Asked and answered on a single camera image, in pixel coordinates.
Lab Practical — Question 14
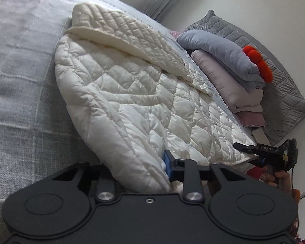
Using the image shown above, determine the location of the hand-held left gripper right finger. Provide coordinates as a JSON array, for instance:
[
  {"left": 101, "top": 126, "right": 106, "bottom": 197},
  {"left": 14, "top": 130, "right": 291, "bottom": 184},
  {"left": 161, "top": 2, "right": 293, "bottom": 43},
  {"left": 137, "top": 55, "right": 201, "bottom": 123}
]
[{"left": 163, "top": 149, "right": 246, "bottom": 204}]

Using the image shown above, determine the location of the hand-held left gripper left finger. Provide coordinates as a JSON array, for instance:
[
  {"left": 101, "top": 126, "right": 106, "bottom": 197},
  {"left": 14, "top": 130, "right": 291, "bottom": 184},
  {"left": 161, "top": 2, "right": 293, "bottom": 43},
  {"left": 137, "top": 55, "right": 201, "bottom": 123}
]
[{"left": 51, "top": 162, "right": 117, "bottom": 204}]

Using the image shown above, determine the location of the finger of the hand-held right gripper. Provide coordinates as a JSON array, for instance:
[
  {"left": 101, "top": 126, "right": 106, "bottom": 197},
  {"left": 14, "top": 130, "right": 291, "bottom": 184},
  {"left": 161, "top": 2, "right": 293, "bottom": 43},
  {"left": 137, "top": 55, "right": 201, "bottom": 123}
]
[
  {"left": 249, "top": 157, "right": 268, "bottom": 168},
  {"left": 233, "top": 143, "right": 283, "bottom": 158}
]

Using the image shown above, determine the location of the white quilted jacket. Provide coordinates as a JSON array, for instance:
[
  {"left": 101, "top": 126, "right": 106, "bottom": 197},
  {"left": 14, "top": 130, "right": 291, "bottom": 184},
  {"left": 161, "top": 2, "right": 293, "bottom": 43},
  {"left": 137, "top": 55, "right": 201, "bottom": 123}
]
[{"left": 54, "top": 2, "right": 258, "bottom": 194}]

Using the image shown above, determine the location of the person's right hand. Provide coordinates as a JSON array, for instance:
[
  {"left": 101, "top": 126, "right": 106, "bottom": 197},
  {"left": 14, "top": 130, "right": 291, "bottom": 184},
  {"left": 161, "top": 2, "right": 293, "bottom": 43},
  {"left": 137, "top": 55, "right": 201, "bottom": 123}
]
[{"left": 260, "top": 170, "right": 293, "bottom": 197}]

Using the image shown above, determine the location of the dusty pink pillow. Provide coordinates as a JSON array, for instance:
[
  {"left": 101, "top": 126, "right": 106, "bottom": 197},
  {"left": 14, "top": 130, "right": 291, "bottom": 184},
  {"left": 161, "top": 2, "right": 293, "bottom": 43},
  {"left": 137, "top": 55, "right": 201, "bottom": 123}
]
[{"left": 170, "top": 30, "right": 266, "bottom": 128}]

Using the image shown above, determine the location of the grey quilted headboard cushion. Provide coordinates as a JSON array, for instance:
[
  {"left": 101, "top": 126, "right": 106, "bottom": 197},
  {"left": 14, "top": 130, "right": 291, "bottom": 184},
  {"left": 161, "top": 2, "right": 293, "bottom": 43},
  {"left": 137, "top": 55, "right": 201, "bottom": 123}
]
[{"left": 185, "top": 10, "right": 305, "bottom": 146}]

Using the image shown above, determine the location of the folded pale pink blanket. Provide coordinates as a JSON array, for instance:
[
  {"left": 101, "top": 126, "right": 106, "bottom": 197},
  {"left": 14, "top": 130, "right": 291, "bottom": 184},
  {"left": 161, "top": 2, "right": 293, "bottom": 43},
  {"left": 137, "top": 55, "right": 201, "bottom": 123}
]
[{"left": 191, "top": 49, "right": 264, "bottom": 113}]

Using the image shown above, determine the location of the red pompom toy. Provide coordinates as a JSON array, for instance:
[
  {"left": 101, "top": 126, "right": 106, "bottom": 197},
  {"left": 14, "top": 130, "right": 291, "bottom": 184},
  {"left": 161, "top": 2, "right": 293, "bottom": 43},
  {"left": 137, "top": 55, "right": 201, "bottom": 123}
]
[{"left": 243, "top": 45, "right": 273, "bottom": 83}]

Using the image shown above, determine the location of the folded blue-grey blanket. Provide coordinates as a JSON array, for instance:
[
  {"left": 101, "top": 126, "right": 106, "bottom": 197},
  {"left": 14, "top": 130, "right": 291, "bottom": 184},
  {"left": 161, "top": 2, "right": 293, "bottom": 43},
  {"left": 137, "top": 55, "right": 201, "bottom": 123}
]
[{"left": 176, "top": 29, "right": 266, "bottom": 93}]

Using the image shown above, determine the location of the bed with grey bedspread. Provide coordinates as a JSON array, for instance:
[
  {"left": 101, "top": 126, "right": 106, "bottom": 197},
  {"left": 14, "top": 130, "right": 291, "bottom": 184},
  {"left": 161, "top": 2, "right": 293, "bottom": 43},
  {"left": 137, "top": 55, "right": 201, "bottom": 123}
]
[{"left": 0, "top": 0, "right": 260, "bottom": 237}]

